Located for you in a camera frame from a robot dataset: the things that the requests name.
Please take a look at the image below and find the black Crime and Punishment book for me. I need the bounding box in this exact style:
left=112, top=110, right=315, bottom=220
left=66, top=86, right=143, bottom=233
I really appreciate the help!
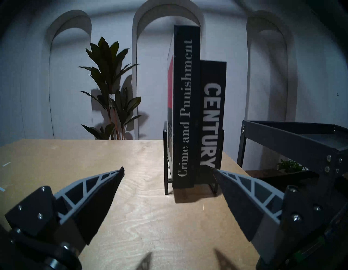
left=167, top=25, right=201, bottom=189

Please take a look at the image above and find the black wire book rack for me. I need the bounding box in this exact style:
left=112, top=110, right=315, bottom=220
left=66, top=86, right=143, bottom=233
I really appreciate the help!
left=163, top=122, right=225, bottom=195

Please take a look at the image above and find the black Century book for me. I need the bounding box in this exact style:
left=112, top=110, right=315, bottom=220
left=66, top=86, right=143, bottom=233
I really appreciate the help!
left=200, top=60, right=227, bottom=186

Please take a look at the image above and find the tall dark green plant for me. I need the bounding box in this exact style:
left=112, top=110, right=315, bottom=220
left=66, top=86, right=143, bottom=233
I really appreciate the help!
left=78, top=37, right=142, bottom=140

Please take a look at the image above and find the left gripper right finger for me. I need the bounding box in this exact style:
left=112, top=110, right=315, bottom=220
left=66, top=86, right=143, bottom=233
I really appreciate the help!
left=213, top=168, right=334, bottom=264

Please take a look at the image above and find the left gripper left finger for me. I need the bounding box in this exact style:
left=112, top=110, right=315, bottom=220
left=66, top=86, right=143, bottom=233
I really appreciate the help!
left=5, top=167, right=125, bottom=247

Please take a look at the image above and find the black metal utility cart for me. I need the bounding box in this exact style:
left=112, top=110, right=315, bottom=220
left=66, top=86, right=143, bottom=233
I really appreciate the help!
left=237, top=121, right=348, bottom=192

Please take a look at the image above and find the green printed package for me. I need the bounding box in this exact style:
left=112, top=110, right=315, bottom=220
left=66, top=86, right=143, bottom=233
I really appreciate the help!
left=277, top=160, right=304, bottom=173

